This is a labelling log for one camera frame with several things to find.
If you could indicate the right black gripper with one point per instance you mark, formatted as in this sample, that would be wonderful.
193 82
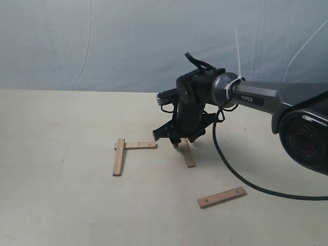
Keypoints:
188 121

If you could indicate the white zip tie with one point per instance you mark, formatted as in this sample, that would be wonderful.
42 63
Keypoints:
239 75

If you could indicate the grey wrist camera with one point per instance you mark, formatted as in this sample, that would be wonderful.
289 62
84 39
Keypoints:
167 97

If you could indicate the blue-grey backdrop cloth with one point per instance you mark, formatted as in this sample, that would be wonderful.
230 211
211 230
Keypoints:
140 46

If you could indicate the plain wooden stick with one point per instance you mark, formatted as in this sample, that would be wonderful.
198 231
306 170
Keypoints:
119 152
187 154

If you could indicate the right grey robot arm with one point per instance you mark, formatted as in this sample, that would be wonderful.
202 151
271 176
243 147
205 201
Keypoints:
298 111

